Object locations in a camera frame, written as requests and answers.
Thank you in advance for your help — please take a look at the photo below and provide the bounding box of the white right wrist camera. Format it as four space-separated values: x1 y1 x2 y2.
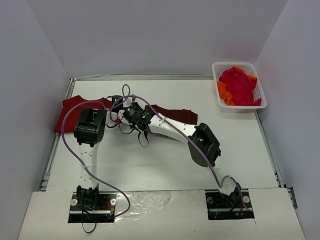
106 110 124 129

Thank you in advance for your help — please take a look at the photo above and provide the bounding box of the folded red t shirt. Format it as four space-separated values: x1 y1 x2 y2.
53 94 113 135

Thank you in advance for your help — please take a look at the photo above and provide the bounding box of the dark maroon t shirt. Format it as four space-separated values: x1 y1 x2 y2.
152 104 198 125

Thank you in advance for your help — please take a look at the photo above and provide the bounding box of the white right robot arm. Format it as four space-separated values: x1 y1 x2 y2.
117 102 241 198

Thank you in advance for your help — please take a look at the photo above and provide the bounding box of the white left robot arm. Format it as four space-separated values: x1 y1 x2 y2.
72 95 123 209

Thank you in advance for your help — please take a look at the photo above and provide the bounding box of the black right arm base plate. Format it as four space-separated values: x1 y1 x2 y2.
205 189 255 221

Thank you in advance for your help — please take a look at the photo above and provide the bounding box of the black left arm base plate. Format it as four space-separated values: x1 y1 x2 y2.
68 192 117 224

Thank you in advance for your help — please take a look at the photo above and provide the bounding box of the thin black cable loop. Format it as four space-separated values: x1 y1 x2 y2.
82 214 99 234

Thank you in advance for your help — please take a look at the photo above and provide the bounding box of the crimson pink t shirt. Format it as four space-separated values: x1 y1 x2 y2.
218 66 262 107

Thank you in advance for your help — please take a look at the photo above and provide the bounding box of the orange t shirt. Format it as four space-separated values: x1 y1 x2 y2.
216 74 258 106

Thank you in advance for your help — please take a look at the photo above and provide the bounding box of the white plastic laundry basket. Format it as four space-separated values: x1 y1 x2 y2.
212 62 267 113

